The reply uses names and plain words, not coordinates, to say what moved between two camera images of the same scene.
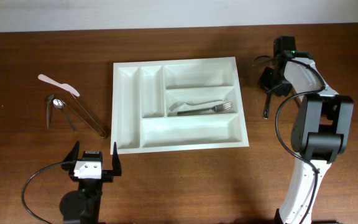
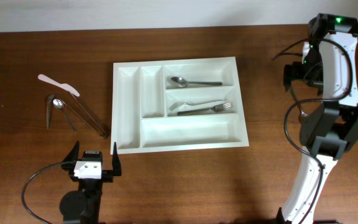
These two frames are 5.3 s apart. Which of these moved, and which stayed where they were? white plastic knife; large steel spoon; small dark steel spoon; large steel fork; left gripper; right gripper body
Moved: large steel spoon; right gripper body
Stayed: white plastic knife; small dark steel spoon; large steel fork; left gripper
